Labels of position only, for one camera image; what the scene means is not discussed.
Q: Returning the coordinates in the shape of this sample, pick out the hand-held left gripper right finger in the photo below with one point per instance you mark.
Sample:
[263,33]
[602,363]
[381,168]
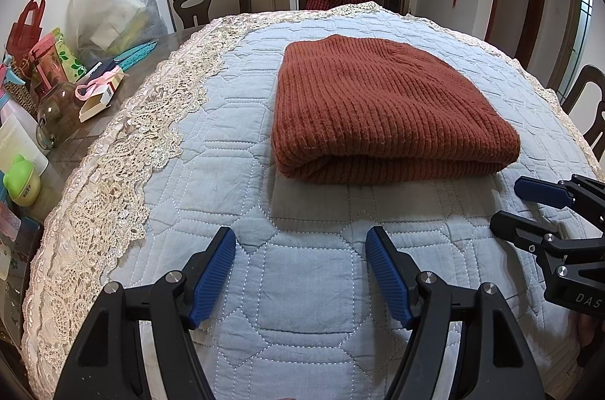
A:
[387,272]

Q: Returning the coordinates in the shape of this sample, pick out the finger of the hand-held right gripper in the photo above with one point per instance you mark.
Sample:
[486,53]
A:
[515,227]
[534,189]

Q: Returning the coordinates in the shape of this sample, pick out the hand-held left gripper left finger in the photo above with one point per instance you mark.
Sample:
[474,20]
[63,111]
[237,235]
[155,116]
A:
[212,272]

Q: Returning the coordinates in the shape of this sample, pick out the rust knit sweater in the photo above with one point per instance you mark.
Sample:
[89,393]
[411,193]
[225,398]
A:
[378,107]

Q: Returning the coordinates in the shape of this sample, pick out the quilted blue blanket lace trim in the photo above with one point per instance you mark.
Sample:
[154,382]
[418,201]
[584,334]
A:
[293,277]

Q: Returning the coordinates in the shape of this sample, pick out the brown framed glass door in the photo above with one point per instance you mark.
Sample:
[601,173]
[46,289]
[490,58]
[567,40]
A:
[574,36]

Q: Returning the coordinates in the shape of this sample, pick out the small box with pink ribbon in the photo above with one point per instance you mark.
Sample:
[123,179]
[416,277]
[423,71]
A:
[99,97]

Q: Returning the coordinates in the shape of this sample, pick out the green plastic cup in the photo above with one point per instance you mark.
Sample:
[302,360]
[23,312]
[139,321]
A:
[21,182]

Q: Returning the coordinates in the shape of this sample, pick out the glass jar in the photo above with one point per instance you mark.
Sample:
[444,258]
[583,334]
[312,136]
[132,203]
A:
[59,116]

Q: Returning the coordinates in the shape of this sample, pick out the teal plastic clip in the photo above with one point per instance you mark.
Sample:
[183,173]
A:
[137,55]

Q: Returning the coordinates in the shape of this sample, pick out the white plastic container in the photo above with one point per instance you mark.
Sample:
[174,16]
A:
[19,140]

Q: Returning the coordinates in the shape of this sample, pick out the green floral gift bag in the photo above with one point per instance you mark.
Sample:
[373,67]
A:
[68,59]

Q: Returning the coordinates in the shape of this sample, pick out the leopard print box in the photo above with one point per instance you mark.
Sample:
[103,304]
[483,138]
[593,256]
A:
[21,95]

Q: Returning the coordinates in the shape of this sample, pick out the pink lidded bottle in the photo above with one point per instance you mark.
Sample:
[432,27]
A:
[45,64]

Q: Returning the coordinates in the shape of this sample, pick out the red gift bag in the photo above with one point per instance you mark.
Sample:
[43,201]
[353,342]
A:
[23,36]

